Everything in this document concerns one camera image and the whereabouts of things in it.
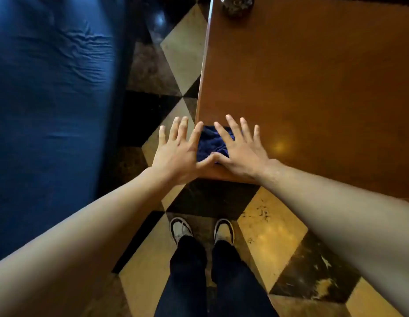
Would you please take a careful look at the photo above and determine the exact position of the person's right forearm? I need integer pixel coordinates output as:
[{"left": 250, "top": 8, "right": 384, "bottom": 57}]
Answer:
[{"left": 254, "top": 159, "right": 409, "bottom": 317}]

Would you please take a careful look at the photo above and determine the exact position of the person's right hand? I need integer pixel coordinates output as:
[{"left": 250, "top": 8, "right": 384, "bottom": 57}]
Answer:
[{"left": 211, "top": 114, "right": 275, "bottom": 181}]

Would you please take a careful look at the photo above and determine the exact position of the person's left hand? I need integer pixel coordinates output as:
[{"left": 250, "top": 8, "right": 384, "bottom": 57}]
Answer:
[{"left": 151, "top": 116, "right": 218, "bottom": 186}]

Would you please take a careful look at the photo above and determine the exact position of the brown wooden table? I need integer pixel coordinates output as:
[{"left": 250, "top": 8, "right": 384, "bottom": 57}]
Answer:
[{"left": 194, "top": 0, "right": 409, "bottom": 203}]

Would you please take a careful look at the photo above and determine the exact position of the person's sneaker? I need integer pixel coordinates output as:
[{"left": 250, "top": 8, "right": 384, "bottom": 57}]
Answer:
[
  {"left": 170, "top": 217, "right": 194, "bottom": 245},
  {"left": 213, "top": 218, "right": 235, "bottom": 247}
]

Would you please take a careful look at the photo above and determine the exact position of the dark glass ashtray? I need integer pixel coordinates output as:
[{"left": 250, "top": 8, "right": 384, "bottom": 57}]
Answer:
[{"left": 220, "top": 0, "right": 255, "bottom": 18}]

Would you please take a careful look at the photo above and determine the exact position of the blue sofa seat cushion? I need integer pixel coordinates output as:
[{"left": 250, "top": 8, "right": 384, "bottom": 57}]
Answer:
[{"left": 0, "top": 0, "right": 129, "bottom": 265}]

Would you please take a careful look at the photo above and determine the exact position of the dark blue cleaning cloth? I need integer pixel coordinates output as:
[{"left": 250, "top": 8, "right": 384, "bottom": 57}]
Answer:
[{"left": 196, "top": 125, "right": 237, "bottom": 164}]

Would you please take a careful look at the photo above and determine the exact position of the person's left forearm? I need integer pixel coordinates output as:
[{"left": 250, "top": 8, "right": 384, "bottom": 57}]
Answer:
[{"left": 0, "top": 166, "right": 187, "bottom": 317}]

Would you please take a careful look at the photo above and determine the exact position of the person's right sneaker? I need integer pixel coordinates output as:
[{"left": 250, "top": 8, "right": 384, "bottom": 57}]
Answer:
[{"left": 213, "top": 218, "right": 235, "bottom": 247}]

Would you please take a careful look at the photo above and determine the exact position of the person's left sneaker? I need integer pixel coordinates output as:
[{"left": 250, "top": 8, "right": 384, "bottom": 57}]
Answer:
[{"left": 170, "top": 217, "right": 194, "bottom": 245}]

